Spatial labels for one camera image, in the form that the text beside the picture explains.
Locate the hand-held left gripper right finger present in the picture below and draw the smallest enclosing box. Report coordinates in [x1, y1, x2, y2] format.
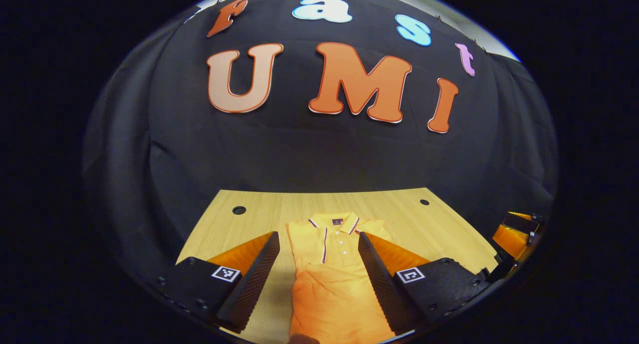
[357, 232, 492, 336]

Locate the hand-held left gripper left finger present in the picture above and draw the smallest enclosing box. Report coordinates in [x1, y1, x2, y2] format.
[157, 231, 281, 335]

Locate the orange T-shirt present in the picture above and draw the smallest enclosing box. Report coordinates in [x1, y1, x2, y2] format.
[286, 212, 400, 344]

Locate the row of black backdrop clips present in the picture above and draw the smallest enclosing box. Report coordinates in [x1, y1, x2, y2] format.
[216, 0, 489, 53]

